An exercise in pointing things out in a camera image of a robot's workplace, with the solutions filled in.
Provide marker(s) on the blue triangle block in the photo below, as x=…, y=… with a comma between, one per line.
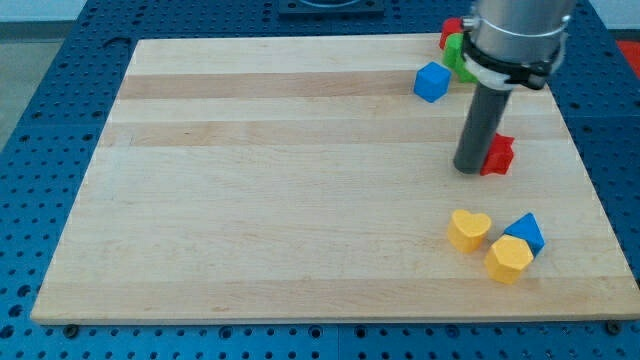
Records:
x=527, y=228

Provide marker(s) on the red block at top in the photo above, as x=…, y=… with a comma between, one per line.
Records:
x=449, y=27

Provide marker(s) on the yellow heart block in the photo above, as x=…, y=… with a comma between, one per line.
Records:
x=466, y=231

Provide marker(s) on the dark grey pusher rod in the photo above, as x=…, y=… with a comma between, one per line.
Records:
x=483, y=118

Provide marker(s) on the green block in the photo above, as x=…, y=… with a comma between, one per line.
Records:
x=453, y=59

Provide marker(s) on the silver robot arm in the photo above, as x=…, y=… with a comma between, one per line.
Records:
x=506, y=44

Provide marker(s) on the yellow hexagon block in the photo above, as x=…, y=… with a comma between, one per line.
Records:
x=507, y=259

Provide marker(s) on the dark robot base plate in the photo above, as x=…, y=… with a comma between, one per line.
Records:
x=329, y=7

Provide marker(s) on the red star block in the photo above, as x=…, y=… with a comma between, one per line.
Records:
x=499, y=156

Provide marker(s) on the wooden board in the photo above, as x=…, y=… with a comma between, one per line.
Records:
x=301, y=180

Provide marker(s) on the blue cube block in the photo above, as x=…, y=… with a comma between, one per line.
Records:
x=432, y=82

